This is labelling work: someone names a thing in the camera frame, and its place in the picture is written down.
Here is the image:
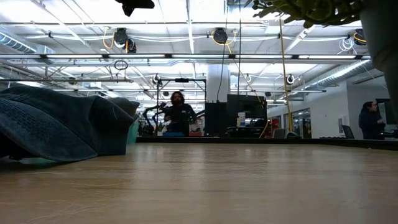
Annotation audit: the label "black monitor cabinet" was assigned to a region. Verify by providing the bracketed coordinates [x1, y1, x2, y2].
[204, 94, 269, 138]

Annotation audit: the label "blue denim baseball cap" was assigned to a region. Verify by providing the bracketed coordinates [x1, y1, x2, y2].
[0, 86, 136, 163]

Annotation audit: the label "black metal rig frame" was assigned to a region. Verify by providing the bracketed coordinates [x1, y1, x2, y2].
[156, 77, 208, 138]

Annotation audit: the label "person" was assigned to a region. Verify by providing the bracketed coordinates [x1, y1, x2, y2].
[358, 101, 387, 140]
[164, 91, 198, 137]

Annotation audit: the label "teal plastic bin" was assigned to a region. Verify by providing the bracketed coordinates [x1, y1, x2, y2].
[126, 121, 139, 144]

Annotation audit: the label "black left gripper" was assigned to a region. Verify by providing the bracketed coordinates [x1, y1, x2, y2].
[114, 0, 155, 17]

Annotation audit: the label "black hanging cable loop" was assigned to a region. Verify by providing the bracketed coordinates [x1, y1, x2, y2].
[113, 59, 129, 71]

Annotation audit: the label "artificial green potted plant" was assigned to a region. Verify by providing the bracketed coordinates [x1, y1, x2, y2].
[251, 0, 398, 125]

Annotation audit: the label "dark laptop screen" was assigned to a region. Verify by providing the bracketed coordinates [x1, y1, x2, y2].
[341, 124, 356, 139]

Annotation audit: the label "silver ventilation duct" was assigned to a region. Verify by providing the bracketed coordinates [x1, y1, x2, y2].
[306, 59, 373, 91]

